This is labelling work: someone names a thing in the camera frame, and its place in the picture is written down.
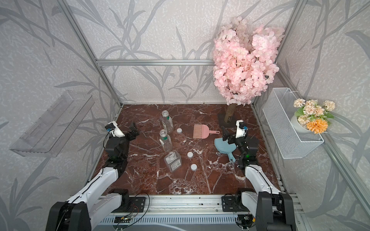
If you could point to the far clear plastic bottle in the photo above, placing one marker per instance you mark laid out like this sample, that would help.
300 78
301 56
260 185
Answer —
167 121

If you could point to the blue dustpan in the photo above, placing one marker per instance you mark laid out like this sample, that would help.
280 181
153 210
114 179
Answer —
225 148

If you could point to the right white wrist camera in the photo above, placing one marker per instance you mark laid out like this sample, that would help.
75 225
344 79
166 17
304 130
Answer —
242 129

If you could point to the middle clear plastic bottle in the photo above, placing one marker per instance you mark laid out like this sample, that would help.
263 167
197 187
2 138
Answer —
165 141

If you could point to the pink artificial blossom tree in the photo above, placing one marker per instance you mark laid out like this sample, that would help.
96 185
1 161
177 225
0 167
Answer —
244 63

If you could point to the potted pastel flower bouquet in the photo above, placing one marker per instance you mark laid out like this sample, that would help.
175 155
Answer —
311 117

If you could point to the right base wiring bundle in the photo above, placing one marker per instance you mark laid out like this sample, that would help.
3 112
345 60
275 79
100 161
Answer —
245 221

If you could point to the square clear plastic bottle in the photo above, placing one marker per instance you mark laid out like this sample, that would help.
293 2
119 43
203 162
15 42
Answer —
173 160

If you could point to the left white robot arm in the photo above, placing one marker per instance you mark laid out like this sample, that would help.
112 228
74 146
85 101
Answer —
88 207

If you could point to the white wire mesh basket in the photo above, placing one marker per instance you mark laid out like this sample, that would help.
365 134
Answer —
293 141

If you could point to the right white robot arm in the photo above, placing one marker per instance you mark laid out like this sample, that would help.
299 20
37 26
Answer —
268 208

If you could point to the clear acrylic wall shelf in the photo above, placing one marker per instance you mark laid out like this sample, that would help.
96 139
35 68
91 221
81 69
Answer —
50 133

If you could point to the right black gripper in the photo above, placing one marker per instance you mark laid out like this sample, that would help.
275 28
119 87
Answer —
226 136

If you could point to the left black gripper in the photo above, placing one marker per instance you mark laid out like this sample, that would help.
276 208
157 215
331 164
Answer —
135 132

